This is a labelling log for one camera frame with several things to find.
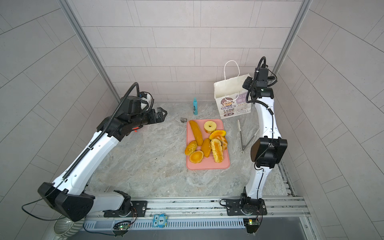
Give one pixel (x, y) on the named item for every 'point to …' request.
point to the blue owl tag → (159, 220)
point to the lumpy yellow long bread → (217, 149)
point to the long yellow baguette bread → (197, 132)
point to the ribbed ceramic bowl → (65, 227)
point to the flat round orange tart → (196, 156)
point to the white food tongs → (244, 147)
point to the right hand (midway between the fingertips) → (248, 78)
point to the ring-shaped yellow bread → (210, 126)
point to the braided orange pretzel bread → (223, 141)
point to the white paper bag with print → (231, 95)
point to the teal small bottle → (195, 106)
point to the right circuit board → (251, 224)
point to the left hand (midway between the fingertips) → (164, 111)
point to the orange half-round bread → (217, 133)
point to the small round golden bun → (190, 147)
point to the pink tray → (207, 163)
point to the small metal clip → (183, 119)
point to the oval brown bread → (206, 147)
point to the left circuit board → (123, 225)
